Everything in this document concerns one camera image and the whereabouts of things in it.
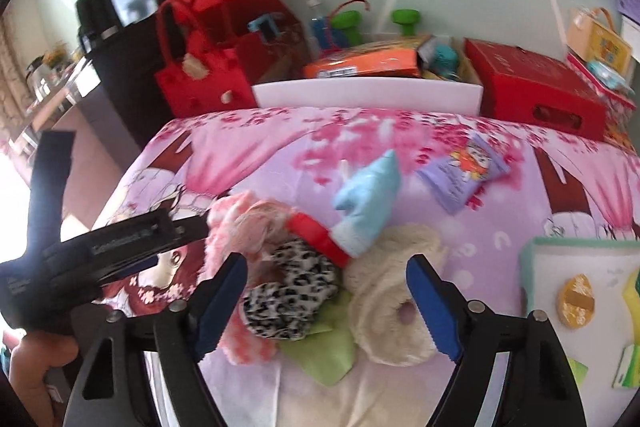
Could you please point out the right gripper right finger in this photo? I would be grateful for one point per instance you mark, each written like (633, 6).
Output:
(539, 388)

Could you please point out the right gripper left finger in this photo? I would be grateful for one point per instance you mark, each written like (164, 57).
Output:
(188, 330)

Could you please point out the pink white fluffy towel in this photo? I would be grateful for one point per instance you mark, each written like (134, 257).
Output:
(253, 227)

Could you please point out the leopard print scrunchie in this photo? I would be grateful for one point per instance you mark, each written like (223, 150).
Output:
(286, 308)

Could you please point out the green microfiber cloth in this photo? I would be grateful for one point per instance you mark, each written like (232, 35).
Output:
(328, 351)

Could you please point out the red tape roll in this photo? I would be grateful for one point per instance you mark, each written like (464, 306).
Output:
(318, 237)

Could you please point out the cream fluffy cloth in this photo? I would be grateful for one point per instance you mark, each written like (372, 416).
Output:
(377, 282)

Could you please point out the light blue face mask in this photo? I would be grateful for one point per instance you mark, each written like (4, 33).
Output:
(366, 200)

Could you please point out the purple snack packet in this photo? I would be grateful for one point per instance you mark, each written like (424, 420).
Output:
(456, 177)

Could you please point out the person's left hand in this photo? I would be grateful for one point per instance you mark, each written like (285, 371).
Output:
(32, 359)

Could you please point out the green yellow small box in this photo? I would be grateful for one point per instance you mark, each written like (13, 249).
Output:
(628, 372)

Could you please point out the white green-rimmed tray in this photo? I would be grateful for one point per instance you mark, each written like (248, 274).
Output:
(613, 270)

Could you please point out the black cabinet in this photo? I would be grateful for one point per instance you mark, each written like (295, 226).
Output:
(126, 63)

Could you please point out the red felt handbag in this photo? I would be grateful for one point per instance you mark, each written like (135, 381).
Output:
(209, 76)

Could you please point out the white foam board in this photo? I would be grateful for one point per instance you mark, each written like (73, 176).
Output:
(422, 95)

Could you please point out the red patterned tin box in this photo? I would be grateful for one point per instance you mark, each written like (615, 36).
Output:
(619, 108)

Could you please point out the large red gift box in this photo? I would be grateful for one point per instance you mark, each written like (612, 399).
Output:
(529, 88)

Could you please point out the red paper gift bag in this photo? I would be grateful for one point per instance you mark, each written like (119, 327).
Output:
(282, 59)

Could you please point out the light blue tissue pack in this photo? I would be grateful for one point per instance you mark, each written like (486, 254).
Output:
(608, 77)

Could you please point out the blue water bottle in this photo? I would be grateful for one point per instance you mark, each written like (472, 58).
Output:
(319, 26)

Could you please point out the orange flat box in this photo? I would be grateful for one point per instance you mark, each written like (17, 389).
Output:
(389, 58)

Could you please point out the teal small toy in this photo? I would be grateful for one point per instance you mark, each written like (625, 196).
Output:
(445, 61)

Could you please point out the green dumbbell left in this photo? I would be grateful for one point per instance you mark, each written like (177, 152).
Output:
(347, 24)

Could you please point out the green dumbbell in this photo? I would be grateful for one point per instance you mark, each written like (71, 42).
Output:
(406, 20)
(347, 24)

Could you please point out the tan yellow toy box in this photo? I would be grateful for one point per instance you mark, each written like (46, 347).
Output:
(591, 35)

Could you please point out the green dumbbell right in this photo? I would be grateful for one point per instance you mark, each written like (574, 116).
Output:
(406, 20)

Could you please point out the blue small frame gadget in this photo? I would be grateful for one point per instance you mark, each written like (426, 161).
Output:
(266, 26)

